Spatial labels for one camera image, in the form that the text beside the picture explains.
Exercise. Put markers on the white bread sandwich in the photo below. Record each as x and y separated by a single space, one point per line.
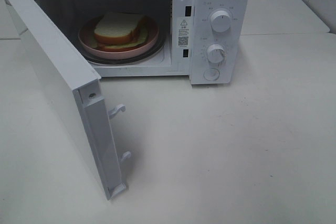
120 32

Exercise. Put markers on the white microwave oven body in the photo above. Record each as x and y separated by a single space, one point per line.
185 25

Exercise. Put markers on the round white door button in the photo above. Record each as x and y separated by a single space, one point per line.
211 74

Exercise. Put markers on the pink round plate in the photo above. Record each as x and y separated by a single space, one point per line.
148 37

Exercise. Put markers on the upper white power knob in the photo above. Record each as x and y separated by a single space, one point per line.
221 20

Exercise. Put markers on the glass microwave turntable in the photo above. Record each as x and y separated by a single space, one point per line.
144 56

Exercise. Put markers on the white microwave door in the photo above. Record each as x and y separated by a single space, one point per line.
72 86

